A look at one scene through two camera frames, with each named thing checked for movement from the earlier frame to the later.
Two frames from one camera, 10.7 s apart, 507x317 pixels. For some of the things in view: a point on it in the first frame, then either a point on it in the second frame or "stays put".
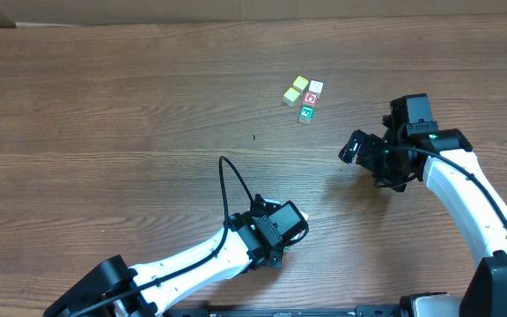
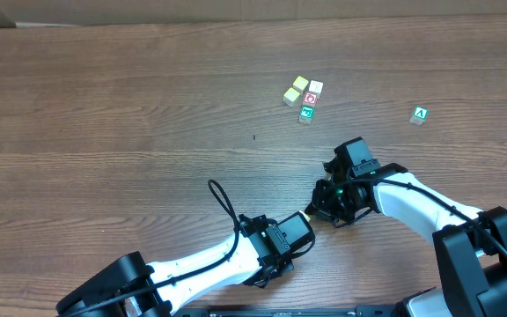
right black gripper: (369, 152) -> (321, 202)
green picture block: (306, 114) stays put
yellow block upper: (300, 83) stays put
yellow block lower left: (290, 96) stays put
